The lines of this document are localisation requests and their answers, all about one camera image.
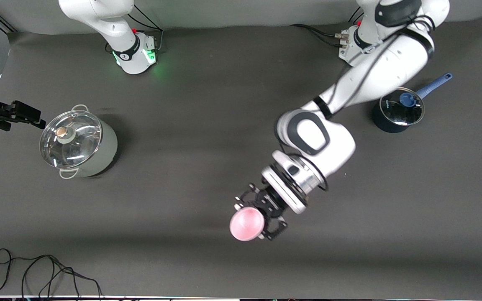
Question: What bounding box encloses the pink plastic cup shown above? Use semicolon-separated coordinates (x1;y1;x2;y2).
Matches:
229;207;265;242

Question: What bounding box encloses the glass lid with gold knob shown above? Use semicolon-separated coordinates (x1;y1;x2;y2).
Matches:
39;110;103;169

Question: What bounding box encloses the pale green stockpot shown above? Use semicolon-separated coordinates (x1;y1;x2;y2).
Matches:
39;105;118;179

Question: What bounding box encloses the glass lid with blue knob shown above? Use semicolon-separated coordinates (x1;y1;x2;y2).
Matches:
379;87;425;126

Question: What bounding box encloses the long looped black cable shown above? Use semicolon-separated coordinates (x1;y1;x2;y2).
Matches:
0;248;103;299

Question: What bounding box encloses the dark blue saucepan with handle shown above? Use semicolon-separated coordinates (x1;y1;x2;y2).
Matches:
372;73;453;133

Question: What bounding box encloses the black right arm base cable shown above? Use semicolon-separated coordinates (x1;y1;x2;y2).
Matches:
128;4;164;53

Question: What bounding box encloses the black arm base cable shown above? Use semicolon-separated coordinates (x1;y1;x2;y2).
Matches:
289;24;346;46
128;4;164;53

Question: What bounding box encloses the black left arm base cable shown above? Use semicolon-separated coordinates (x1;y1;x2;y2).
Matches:
289;24;346;46

